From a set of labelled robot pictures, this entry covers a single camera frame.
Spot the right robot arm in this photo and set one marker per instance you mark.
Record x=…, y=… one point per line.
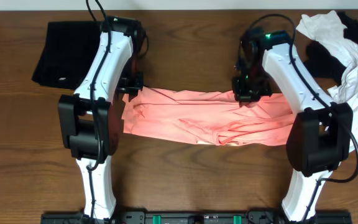
x=318, y=140

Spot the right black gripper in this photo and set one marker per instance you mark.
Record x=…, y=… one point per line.
x=245, y=98

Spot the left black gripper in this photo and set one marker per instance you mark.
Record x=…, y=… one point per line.
x=133, y=89

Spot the pink t-shirt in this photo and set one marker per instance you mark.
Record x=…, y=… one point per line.
x=214, y=118

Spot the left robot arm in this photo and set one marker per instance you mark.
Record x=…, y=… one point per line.
x=90, y=128

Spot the black t-shirt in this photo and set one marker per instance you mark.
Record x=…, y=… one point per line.
x=320, y=63

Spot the black folded fabric bag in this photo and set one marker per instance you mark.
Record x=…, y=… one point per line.
x=69, y=51

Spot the white t-shirt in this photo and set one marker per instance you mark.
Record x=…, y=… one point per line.
x=328, y=30

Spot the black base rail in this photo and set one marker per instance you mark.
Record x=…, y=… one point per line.
x=249, y=217

